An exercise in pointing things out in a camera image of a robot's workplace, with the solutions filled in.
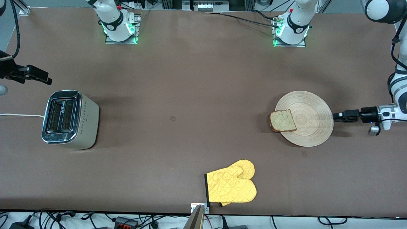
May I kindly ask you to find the round wooden plate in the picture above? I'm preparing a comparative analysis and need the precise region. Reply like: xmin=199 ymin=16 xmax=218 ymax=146
xmin=275 ymin=91 xmax=334 ymax=147

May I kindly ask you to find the brown bread slice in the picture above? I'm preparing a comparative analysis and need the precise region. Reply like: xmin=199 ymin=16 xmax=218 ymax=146
xmin=269 ymin=109 xmax=297 ymax=133

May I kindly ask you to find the silver two-slot toaster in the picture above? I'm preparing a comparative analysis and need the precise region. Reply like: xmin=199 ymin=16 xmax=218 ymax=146
xmin=41 ymin=90 xmax=100 ymax=150

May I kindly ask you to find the power strip with plugs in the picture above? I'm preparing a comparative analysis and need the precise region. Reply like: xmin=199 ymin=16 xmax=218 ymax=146
xmin=119 ymin=0 xmax=150 ymax=10

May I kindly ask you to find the yellow quilted oven mitt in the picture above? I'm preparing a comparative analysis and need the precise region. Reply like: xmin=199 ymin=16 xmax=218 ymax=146
xmin=204 ymin=159 xmax=257 ymax=207

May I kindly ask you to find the black power adapter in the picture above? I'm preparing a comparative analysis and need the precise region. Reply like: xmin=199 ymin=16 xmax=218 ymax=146
xmin=9 ymin=219 xmax=35 ymax=229

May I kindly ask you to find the black orange connector block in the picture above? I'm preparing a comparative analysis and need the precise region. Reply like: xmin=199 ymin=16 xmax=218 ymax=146
xmin=114 ymin=216 xmax=139 ymax=228

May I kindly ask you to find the white power strip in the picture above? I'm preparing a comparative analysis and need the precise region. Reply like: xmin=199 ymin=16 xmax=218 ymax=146
xmin=190 ymin=0 xmax=230 ymax=12

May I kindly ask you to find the aluminium profile bar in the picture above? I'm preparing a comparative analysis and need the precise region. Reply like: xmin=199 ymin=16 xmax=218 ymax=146
xmin=184 ymin=205 xmax=205 ymax=229

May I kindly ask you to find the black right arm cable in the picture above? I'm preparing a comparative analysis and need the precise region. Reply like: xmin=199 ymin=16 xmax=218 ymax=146
xmin=9 ymin=0 xmax=20 ymax=58

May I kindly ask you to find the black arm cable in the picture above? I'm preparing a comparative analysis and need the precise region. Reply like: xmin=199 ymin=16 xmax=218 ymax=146
xmin=390 ymin=19 xmax=407 ymax=70
xmin=9 ymin=0 xmax=20 ymax=58

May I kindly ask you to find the white toaster power cord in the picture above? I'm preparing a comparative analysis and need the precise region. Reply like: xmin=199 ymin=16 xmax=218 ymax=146
xmin=0 ymin=113 xmax=45 ymax=118

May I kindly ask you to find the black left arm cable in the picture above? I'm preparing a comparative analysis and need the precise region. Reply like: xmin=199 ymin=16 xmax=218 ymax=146
xmin=390 ymin=19 xmax=407 ymax=70

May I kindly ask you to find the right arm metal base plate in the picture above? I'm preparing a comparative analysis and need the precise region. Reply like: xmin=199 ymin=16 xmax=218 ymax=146
xmin=105 ymin=13 xmax=140 ymax=44

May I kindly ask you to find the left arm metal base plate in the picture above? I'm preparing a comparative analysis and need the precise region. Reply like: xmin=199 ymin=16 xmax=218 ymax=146
xmin=273 ymin=15 xmax=307 ymax=48

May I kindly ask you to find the black looped floor cable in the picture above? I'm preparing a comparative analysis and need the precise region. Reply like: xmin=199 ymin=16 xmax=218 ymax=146
xmin=318 ymin=216 xmax=348 ymax=225

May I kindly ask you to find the short black table cable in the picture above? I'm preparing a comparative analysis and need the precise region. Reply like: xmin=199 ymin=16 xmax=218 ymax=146
xmin=252 ymin=10 xmax=280 ymax=21

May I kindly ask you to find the long black table cable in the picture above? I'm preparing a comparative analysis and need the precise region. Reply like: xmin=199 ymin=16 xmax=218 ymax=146
xmin=203 ymin=11 xmax=282 ymax=28

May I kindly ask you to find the silver mounting bracket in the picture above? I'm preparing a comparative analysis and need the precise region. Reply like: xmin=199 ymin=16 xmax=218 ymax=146
xmin=191 ymin=203 xmax=210 ymax=214

